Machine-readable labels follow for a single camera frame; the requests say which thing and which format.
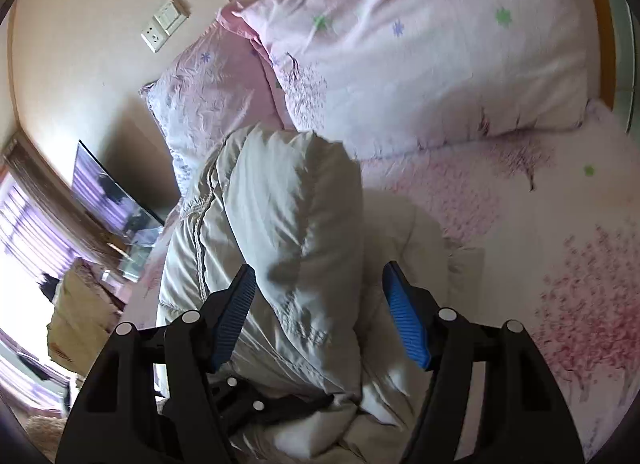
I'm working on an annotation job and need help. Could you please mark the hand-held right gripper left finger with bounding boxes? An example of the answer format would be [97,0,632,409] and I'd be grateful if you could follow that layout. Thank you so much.
[55,264,258,464]

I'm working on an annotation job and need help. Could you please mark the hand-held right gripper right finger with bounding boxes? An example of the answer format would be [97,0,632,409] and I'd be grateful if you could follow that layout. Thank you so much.
[382,260,586,464]

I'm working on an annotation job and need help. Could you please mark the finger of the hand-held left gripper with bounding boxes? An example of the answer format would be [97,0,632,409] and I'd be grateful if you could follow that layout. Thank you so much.
[209,374,332,439]

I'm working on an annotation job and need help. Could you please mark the beige down jacket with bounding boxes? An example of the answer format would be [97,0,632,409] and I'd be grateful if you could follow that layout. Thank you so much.
[155,123,486,464]

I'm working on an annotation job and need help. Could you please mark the glass television stand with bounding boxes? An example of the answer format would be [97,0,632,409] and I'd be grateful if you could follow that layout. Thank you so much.
[100,239,156,280]

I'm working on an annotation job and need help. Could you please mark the beige cushion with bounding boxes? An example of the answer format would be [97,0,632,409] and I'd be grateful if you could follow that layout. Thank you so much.
[47,259,123,375]

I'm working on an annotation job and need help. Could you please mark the pink floral bed sheet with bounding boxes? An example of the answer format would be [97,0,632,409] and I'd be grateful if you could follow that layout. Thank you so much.
[120,99,640,464]

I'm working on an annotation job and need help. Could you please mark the flat screen television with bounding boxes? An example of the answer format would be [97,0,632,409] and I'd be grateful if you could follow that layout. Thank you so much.
[72,141,166,235]

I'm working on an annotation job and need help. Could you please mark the person's beige fleece clothing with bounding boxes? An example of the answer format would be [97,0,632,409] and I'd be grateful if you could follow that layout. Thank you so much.
[25,414,68,462]

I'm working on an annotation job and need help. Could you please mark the purple curtain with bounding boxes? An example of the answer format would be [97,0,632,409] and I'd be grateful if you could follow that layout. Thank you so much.
[0,169,86,285]

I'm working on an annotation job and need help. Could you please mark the pink floral crinkled pillow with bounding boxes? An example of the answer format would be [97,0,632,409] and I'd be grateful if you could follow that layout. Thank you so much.
[140,19,301,200]

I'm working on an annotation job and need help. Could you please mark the pink floral smooth pillow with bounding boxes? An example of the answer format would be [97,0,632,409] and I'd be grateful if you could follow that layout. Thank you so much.
[216,0,591,160]

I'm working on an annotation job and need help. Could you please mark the white wall socket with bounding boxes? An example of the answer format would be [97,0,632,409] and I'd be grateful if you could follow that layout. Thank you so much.
[141,19,168,52]

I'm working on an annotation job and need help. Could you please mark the white wall switch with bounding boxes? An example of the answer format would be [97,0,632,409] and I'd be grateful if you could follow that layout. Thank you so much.
[153,0,190,35]

